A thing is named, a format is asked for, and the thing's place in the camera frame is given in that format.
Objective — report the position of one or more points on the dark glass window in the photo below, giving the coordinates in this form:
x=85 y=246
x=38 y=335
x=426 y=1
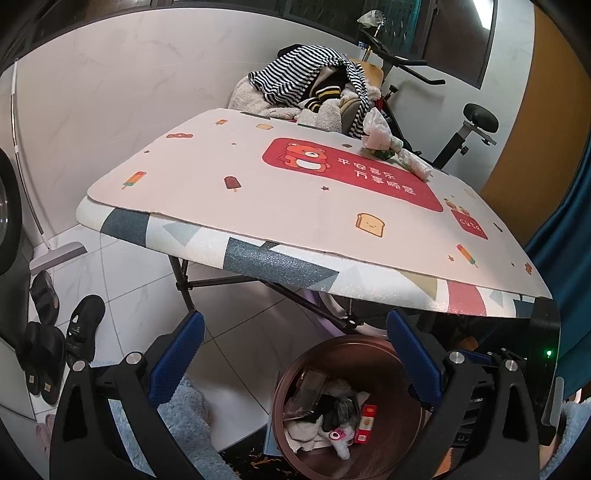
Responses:
x=443 y=37

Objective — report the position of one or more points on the pink slipper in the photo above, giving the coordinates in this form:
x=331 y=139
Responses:
x=46 y=431

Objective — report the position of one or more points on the dark patterned floor mat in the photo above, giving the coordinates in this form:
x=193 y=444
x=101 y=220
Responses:
x=249 y=461

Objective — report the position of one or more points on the red cardboard box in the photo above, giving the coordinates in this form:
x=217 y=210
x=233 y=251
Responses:
x=367 y=422

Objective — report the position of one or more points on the light blue fluffy rug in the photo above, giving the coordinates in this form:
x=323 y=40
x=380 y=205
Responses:
x=194 y=438

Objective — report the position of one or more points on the black exercise bike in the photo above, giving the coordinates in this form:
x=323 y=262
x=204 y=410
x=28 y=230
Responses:
x=455 y=145

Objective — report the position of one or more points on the red cloth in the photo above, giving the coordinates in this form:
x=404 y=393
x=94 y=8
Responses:
x=377 y=99

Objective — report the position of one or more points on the rolled white plastic packet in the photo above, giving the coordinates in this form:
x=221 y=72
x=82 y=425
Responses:
x=413 y=164

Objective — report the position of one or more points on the dark blue curtain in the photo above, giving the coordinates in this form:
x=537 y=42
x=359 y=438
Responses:
x=568 y=277

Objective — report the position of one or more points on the beige knitted cloth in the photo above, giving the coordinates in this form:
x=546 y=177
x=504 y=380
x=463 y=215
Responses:
x=300 y=434

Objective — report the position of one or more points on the black slipper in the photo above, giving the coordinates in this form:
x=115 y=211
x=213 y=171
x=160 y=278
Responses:
x=85 y=323

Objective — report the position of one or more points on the black sandal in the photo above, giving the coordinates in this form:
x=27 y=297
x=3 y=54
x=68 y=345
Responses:
x=33 y=355
x=53 y=369

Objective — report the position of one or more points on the black glove with grey fingertips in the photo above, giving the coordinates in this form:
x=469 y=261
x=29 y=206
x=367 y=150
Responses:
x=332 y=410

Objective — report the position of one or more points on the small white plush toy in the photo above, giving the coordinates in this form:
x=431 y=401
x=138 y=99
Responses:
x=339 y=438

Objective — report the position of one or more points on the brown round trash bin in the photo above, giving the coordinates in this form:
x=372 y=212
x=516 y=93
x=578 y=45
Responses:
x=323 y=355

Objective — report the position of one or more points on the person's right forearm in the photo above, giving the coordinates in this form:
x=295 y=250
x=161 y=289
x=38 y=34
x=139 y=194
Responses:
x=575 y=429

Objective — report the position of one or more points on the white cartoon print table mat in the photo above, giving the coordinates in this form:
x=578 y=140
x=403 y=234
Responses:
x=231 y=152

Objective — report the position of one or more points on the clear cellophane wrapper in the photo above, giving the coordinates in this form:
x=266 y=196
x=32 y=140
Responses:
x=304 y=392

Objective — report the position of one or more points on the white plastic bag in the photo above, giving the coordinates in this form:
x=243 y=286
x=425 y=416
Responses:
x=378 y=129

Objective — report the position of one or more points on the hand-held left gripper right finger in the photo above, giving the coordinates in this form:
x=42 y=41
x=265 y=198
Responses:
x=411 y=355

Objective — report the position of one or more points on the black folding table frame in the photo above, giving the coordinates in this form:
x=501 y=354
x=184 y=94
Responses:
x=191 y=284

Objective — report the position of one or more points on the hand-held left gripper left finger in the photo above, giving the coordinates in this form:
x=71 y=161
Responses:
x=180 y=355

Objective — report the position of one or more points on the dark grey sandal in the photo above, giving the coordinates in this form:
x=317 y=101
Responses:
x=44 y=300

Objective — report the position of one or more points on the striped black and white shirt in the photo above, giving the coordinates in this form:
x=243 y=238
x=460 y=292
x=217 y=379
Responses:
x=286 y=74

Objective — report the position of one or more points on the dark jacket with yellow stripe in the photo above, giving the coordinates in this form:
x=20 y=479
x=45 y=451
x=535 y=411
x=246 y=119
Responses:
x=323 y=87

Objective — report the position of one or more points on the orange door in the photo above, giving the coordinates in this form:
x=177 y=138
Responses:
x=545 y=138

